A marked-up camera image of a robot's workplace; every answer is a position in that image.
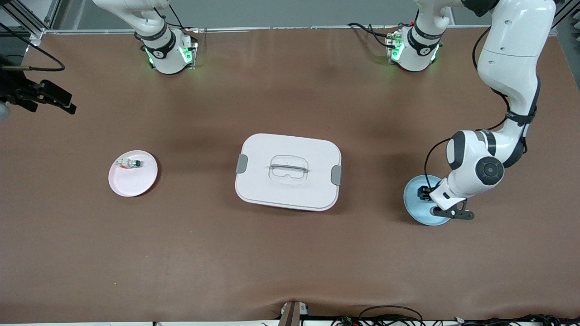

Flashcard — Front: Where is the light blue round plate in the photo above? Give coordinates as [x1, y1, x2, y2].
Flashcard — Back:
[403, 174, 454, 226]

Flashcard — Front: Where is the pink round plate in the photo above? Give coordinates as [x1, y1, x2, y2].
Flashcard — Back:
[108, 150, 159, 198]

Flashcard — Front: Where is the white lidded storage box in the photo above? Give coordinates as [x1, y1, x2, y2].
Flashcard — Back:
[235, 133, 343, 212]

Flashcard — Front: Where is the brown table mat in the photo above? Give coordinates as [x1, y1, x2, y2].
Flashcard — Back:
[0, 26, 580, 323]

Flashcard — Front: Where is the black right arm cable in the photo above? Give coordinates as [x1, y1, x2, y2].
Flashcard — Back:
[0, 22, 66, 72]

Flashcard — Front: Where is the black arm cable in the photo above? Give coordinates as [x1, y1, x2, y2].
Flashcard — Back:
[0, 22, 66, 72]
[424, 27, 541, 193]

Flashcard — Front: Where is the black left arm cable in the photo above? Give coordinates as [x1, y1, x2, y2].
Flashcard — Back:
[424, 27, 541, 193]

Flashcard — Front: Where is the aluminium frame corner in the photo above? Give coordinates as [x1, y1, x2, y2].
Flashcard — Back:
[0, 0, 62, 46]
[554, 0, 580, 36]

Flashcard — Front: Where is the black looped cable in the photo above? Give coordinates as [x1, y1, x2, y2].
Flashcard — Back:
[358, 305, 425, 326]

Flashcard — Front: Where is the clear lid handle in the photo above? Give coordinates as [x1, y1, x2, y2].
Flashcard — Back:
[269, 155, 310, 185]

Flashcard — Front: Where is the black cable bundle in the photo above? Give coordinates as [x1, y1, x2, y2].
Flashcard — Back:
[331, 315, 580, 326]

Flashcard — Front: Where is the metal post with clamp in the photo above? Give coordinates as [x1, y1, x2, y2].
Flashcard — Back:
[278, 300, 310, 326]

